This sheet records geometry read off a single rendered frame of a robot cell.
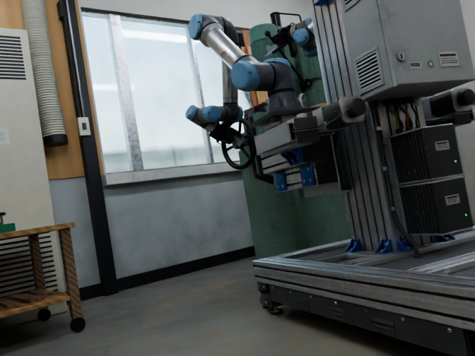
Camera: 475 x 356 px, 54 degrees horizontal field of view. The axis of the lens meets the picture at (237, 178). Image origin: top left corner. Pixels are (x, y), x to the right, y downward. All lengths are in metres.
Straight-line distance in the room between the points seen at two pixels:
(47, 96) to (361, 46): 2.26
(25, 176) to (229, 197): 1.76
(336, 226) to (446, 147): 1.17
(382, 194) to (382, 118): 0.27
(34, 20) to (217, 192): 1.90
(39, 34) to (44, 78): 0.30
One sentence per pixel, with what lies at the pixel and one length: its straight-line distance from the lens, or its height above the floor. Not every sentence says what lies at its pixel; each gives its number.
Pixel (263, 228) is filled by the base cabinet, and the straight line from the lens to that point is 2.73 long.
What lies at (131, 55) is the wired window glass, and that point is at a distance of 4.00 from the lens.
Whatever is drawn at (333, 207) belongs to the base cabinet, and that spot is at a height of 0.37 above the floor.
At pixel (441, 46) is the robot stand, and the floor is 0.88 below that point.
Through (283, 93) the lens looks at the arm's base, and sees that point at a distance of 1.93.
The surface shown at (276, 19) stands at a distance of 3.04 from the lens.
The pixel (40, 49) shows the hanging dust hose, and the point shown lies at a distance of 3.47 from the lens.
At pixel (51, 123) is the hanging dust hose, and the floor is 1.21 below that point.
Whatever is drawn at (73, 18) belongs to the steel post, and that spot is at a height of 2.01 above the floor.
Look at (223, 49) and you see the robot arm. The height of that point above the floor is 1.13.
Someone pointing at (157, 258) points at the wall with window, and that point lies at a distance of 3.68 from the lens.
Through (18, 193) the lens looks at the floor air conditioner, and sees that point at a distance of 3.07.
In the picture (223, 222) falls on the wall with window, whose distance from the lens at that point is 4.01.
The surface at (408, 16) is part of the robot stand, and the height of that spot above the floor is 0.98.
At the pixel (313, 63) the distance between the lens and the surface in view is 2.88.
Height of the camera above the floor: 0.48
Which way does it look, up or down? 3 degrees up
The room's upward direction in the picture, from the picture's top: 10 degrees counter-clockwise
